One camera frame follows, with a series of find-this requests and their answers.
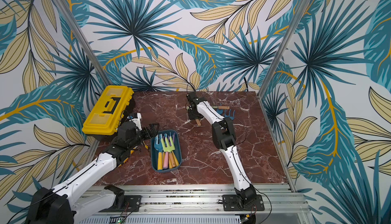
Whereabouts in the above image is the green shovel wooden handle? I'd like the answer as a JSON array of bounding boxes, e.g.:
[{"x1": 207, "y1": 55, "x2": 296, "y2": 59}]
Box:
[{"x1": 161, "y1": 136, "x2": 177, "y2": 169}]

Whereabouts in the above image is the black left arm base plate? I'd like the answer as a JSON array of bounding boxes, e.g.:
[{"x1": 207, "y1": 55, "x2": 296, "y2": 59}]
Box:
[{"x1": 100, "y1": 195, "x2": 142, "y2": 213}]

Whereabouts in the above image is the yellow black toolbox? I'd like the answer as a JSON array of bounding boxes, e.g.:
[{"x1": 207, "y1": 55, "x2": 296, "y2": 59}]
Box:
[{"x1": 82, "y1": 85, "x2": 135, "y2": 141}]

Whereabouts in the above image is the aluminium frame post left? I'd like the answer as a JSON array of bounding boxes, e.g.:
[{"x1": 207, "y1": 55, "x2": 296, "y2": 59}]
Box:
[{"x1": 52, "y1": 0, "x2": 112, "y2": 86}]

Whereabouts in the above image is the aluminium frame post right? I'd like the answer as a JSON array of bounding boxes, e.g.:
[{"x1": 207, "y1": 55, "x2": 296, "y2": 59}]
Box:
[{"x1": 257, "y1": 0, "x2": 311, "y2": 100}]

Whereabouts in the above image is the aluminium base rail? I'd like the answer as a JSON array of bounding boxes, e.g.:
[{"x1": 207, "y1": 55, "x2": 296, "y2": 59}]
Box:
[{"x1": 79, "y1": 184, "x2": 315, "y2": 224}]

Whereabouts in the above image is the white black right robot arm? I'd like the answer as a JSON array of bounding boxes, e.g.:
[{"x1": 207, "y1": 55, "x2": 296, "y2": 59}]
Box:
[{"x1": 186, "y1": 92, "x2": 257, "y2": 206}]

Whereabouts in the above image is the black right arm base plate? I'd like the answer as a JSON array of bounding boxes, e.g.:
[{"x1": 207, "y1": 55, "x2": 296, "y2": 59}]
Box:
[{"x1": 219, "y1": 194, "x2": 265, "y2": 212}]

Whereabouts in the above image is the aluminium frame post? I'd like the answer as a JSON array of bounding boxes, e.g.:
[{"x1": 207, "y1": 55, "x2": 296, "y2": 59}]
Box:
[
  {"x1": 52, "y1": 0, "x2": 112, "y2": 86},
  {"x1": 257, "y1": 0, "x2": 311, "y2": 100}
]

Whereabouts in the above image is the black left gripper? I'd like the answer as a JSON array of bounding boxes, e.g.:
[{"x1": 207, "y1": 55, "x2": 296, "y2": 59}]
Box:
[{"x1": 128, "y1": 122, "x2": 159, "y2": 150}]

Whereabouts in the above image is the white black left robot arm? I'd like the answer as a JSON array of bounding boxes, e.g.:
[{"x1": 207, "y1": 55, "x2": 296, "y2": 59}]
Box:
[{"x1": 25, "y1": 121, "x2": 159, "y2": 224}]

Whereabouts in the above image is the blue fork yellow handle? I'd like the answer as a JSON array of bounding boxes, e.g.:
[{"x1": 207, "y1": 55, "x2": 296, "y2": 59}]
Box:
[
  {"x1": 223, "y1": 109, "x2": 235, "y2": 121},
  {"x1": 216, "y1": 109, "x2": 224, "y2": 115}
]

